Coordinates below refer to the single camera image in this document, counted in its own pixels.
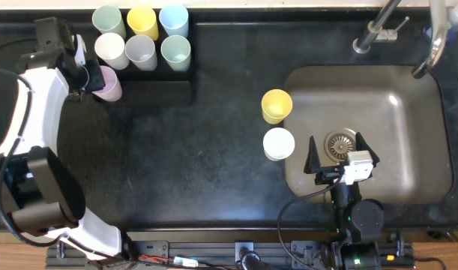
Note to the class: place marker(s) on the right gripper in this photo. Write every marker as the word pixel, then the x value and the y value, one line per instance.
pixel 328 176

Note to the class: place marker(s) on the yellow cup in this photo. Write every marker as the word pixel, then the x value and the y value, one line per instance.
pixel 276 105
pixel 141 19

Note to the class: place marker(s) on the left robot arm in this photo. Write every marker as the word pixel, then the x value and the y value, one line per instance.
pixel 45 108

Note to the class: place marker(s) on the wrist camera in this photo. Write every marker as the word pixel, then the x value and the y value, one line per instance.
pixel 358 167
pixel 80 50

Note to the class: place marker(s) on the steel tap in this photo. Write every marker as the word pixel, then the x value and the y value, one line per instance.
pixel 375 28

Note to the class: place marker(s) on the black tray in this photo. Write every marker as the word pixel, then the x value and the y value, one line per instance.
pixel 157 93

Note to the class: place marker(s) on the green cup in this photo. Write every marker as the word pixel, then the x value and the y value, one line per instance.
pixel 108 19
pixel 175 50

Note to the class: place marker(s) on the grey cup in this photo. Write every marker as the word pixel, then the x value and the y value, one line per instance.
pixel 140 50

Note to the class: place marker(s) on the mounting rail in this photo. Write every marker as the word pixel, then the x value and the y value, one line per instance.
pixel 213 249

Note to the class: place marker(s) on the pink cup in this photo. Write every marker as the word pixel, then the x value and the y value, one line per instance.
pixel 112 90

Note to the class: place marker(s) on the steel sink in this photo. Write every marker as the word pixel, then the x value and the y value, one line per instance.
pixel 401 131

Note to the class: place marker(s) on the blue cup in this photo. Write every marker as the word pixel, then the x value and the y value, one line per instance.
pixel 174 18

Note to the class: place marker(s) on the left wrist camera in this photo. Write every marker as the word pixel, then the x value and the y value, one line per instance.
pixel 80 50

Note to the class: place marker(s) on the white cup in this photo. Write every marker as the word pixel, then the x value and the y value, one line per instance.
pixel 110 48
pixel 278 143

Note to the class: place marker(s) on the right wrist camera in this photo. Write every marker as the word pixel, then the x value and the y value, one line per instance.
pixel 358 167

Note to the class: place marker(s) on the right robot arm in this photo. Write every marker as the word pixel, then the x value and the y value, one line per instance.
pixel 365 217

